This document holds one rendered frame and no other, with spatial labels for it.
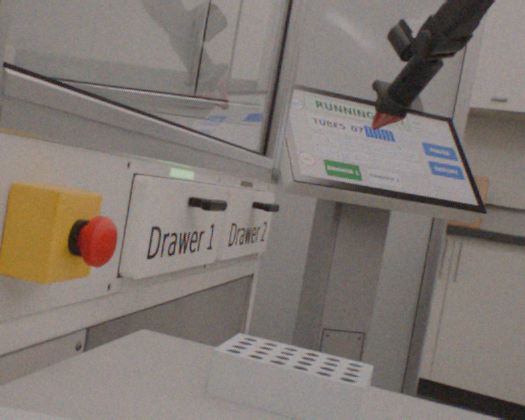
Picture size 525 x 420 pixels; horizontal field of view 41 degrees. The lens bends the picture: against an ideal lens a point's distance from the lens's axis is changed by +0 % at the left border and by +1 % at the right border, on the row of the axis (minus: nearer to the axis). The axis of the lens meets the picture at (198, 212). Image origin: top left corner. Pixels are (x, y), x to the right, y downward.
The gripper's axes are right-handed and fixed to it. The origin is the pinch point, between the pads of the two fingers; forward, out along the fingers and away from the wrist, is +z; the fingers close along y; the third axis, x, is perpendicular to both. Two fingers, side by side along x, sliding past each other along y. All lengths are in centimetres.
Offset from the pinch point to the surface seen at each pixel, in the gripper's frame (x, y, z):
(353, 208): 2.1, -9.5, 26.0
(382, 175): 0.0, -11.2, 14.8
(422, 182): -0.1, -22.3, 14.9
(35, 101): 59, 75, -49
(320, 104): -19.3, 1.5, 14.8
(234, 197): 36, 41, -13
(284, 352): 72, 51, -38
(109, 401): 78, 67, -39
